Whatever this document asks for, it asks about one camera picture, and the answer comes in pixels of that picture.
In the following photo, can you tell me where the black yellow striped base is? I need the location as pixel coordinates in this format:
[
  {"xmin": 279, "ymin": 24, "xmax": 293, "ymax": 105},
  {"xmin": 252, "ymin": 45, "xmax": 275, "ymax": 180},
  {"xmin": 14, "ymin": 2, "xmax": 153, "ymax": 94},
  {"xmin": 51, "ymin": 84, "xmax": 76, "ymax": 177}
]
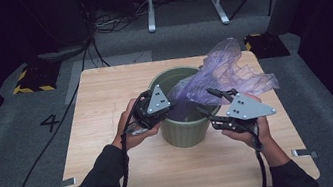
[
  {"xmin": 9, "ymin": 60, "xmax": 65, "ymax": 97},
  {"xmin": 242, "ymin": 28, "xmax": 292, "ymax": 63}
]

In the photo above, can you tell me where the right hand-held gripper cable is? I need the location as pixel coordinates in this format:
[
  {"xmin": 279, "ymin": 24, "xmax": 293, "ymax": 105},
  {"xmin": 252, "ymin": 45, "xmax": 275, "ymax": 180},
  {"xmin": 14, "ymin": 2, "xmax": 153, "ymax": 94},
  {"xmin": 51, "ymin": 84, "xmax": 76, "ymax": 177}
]
[{"xmin": 243, "ymin": 122, "xmax": 270, "ymax": 187}]

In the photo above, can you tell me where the bundle of floor cables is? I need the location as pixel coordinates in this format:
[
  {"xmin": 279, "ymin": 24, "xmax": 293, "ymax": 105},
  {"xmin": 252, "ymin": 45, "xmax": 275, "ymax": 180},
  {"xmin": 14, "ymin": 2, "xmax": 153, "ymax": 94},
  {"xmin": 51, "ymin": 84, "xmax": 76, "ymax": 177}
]
[{"xmin": 90, "ymin": 0, "xmax": 152, "ymax": 36}]

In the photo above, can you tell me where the green ribbed waste bin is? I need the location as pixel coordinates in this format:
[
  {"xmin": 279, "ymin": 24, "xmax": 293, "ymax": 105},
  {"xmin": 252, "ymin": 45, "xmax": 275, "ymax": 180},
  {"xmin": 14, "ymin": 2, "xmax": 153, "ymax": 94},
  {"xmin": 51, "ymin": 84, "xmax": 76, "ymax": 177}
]
[{"xmin": 145, "ymin": 61, "xmax": 228, "ymax": 154}]

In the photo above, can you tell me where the purple plastic bin bag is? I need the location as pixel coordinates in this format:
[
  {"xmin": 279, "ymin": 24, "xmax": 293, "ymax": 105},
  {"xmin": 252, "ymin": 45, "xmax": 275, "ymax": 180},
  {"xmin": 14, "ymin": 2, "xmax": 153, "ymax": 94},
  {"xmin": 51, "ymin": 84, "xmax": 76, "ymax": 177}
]
[{"xmin": 158, "ymin": 30, "xmax": 284, "ymax": 125}]

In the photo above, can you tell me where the hand-held gripper cable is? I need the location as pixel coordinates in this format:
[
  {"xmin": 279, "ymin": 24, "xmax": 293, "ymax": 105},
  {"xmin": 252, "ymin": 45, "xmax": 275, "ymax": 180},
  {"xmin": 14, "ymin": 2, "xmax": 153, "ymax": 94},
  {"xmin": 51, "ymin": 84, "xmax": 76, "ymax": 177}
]
[
  {"xmin": 94, "ymin": 90, "xmax": 167, "ymax": 187},
  {"xmin": 243, "ymin": 122, "xmax": 270, "ymax": 187}
]

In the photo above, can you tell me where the person's right hand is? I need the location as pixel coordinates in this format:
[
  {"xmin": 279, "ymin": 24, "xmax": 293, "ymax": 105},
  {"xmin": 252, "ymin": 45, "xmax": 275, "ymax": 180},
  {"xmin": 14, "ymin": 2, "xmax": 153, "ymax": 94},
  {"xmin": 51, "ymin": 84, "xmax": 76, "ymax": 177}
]
[{"xmin": 220, "ymin": 115, "xmax": 274, "ymax": 157}]

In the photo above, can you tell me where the left hand-held gripper cable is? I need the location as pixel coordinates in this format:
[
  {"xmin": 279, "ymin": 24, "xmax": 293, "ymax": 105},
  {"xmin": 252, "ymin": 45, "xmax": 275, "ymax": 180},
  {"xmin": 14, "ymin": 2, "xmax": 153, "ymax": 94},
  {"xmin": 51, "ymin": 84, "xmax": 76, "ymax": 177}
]
[{"xmin": 94, "ymin": 90, "xmax": 167, "ymax": 187}]

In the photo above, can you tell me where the metal table bracket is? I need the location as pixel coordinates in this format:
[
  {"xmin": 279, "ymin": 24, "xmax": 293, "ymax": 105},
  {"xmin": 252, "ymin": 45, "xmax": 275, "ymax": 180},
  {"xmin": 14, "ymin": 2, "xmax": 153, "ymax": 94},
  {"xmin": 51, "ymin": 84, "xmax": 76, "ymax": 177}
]
[
  {"xmin": 50, "ymin": 177, "xmax": 78, "ymax": 187},
  {"xmin": 290, "ymin": 146, "xmax": 318, "ymax": 163}
]

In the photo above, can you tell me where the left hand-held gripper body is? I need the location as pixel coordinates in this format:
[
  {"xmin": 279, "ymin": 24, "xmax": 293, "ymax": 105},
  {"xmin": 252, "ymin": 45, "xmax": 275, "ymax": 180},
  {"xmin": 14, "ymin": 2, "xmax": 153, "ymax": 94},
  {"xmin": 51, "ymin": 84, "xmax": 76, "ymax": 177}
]
[{"xmin": 127, "ymin": 82, "xmax": 177, "ymax": 133}]

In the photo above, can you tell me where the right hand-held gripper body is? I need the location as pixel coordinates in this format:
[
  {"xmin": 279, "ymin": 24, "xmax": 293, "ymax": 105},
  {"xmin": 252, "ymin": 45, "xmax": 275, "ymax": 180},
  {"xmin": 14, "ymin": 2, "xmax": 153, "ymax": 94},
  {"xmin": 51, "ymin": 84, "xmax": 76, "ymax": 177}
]
[{"xmin": 205, "ymin": 87, "xmax": 280, "ymax": 138}]

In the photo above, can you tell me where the person's left hand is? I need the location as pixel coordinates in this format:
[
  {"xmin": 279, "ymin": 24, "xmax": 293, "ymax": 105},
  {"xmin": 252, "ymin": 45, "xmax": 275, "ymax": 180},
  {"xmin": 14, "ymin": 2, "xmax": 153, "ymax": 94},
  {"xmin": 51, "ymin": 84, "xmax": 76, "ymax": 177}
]
[{"xmin": 104, "ymin": 94, "xmax": 165, "ymax": 154}]

